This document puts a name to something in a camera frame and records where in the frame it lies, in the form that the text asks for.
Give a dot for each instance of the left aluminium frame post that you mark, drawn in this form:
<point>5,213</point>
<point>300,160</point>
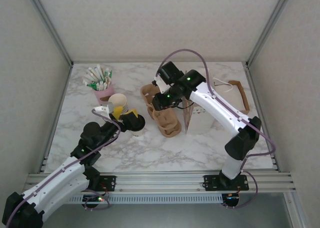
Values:
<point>50,26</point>

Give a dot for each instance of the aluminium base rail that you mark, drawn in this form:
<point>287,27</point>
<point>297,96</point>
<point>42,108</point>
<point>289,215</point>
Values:
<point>160,181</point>

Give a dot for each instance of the green white stick packet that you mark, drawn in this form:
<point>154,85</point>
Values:
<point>90,84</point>
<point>108,74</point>

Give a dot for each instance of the right black mount plate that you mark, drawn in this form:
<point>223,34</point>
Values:
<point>212,183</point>

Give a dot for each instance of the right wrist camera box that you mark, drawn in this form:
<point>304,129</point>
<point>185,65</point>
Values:
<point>161,84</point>

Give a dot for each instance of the white patterned paper gift bag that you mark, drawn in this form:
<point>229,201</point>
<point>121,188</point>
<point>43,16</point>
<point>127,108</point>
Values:
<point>200,123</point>

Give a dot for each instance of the pink stick holder cup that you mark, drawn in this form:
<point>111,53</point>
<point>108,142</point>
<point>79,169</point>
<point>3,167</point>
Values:
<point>103,94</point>

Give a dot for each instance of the single white paper cup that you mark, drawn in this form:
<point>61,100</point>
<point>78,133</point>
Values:
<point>138,133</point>

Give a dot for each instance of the left aluminium side rail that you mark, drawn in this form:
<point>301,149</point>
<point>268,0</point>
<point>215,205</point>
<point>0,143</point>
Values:
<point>57,113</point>

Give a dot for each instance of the right aluminium frame post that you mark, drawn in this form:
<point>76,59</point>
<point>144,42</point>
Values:
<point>269,26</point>

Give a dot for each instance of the black controller board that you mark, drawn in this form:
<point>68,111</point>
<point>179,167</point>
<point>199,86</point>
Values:
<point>232,200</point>
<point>93,199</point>

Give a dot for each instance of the brown pulp cup carrier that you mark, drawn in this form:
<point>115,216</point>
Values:
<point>167,123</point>

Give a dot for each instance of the black mount plate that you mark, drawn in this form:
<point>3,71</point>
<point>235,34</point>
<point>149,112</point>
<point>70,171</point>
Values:
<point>110,181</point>
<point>212,183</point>

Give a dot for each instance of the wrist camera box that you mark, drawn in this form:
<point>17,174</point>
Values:
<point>103,109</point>
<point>161,84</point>

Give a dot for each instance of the left black mount plate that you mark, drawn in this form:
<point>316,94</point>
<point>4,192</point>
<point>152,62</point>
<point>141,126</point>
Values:
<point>110,181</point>

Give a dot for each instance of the aluminium frame post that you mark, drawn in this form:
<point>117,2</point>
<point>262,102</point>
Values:
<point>50,26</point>
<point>269,26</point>

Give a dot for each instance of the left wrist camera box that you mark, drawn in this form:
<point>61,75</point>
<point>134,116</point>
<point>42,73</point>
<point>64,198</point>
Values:
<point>103,109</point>

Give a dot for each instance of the thin aluminium rear rail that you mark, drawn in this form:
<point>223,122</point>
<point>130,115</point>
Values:
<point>125,62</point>

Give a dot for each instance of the stack of paper cups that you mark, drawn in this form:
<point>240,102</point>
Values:
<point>118,99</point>

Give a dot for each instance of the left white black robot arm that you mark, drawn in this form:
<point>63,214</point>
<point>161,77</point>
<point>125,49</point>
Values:
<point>62,181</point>

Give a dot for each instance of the white paper stick packet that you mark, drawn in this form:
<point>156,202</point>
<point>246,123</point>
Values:
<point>101,85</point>
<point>93,73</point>
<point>100,72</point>

